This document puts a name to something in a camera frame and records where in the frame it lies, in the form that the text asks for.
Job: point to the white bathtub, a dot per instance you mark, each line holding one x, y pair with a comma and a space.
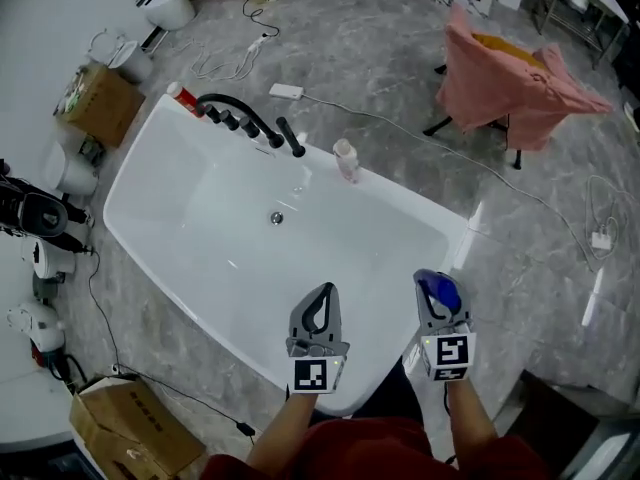
225, 228

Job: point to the white toilet open seat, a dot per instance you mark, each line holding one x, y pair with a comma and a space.
130, 60

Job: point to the yellow chair black legs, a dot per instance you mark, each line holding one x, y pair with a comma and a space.
500, 45

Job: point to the pink bottle white cap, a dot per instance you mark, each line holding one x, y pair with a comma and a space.
347, 160

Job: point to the white power strip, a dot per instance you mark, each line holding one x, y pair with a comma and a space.
602, 239
258, 44

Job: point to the dark cabinet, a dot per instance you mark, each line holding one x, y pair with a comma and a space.
560, 418

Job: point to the cardboard box with clutter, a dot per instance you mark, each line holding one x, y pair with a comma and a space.
107, 103

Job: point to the black faucet knob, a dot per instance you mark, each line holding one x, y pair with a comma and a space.
249, 128
212, 114
230, 120

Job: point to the red bottle white cap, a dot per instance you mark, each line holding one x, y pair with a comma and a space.
184, 98

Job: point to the black shower wand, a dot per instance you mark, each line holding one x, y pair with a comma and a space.
290, 135

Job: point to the pink cloth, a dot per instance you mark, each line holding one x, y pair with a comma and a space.
490, 93

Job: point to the white toilet black controls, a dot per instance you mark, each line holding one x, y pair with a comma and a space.
167, 8

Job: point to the person's right forearm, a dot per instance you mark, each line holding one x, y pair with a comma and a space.
470, 418

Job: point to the dark blue rounded object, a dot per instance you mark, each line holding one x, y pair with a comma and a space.
442, 290

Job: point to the black power adapter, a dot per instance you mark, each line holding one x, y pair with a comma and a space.
245, 428

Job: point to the dark trousers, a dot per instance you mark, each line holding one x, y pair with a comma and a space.
395, 393

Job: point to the person's left forearm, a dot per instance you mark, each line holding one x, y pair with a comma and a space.
285, 428

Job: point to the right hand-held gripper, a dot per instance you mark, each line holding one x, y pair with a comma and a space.
452, 350

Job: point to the cardboard box black print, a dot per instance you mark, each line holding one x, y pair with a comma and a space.
130, 428

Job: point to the red shirt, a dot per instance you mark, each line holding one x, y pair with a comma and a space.
375, 453

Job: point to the flat white box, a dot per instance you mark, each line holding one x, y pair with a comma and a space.
286, 91

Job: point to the black bathtub faucet set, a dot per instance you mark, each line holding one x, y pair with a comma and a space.
235, 103

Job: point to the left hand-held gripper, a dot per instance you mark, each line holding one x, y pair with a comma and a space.
310, 375

